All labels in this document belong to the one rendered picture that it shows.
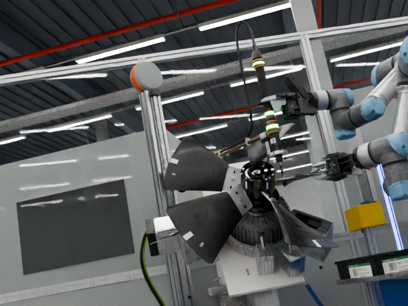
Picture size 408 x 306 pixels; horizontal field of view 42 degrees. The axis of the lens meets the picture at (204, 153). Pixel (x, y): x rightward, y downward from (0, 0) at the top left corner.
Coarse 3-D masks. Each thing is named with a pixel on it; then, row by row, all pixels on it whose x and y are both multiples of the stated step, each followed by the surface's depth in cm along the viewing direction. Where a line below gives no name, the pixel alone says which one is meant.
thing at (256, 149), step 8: (280, 128) 209; (288, 128) 205; (256, 136) 217; (280, 136) 201; (256, 144) 211; (264, 144) 204; (248, 152) 212; (256, 152) 206; (264, 152) 198; (256, 160) 200
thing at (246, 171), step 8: (248, 168) 186; (256, 168) 185; (264, 168) 184; (272, 168) 183; (240, 176) 183; (248, 176) 182; (256, 176) 181; (264, 176) 181; (272, 176) 180; (240, 184) 186; (248, 184) 180; (256, 184) 179; (264, 184) 179; (272, 184) 182; (248, 192) 183; (256, 192) 181; (272, 192) 184; (256, 200) 185; (264, 200) 186; (256, 208) 184; (264, 208) 184; (272, 208) 186
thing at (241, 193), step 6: (240, 186) 183; (228, 192) 180; (234, 192) 181; (240, 192) 182; (234, 198) 181; (246, 198) 183; (240, 204) 181; (246, 204) 183; (240, 210) 181; (246, 210) 182
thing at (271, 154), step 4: (264, 132) 193; (260, 136) 195; (264, 136) 193; (268, 136) 194; (264, 140) 193; (268, 140) 192; (268, 144) 192; (268, 148) 192; (272, 148) 192; (268, 152) 192; (272, 152) 188; (276, 152) 187; (280, 152) 187; (284, 152) 187; (268, 156) 190; (272, 156) 189
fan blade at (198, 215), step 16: (224, 192) 179; (176, 208) 172; (192, 208) 173; (208, 208) 174; (224, 208) 177; (176, 224) 169; (192, 224) 170; (208, 224) 172; (224, 224) 175; (192, 240) 168; (208, 240) 170; (224, 240) 173; (208, 256) 167
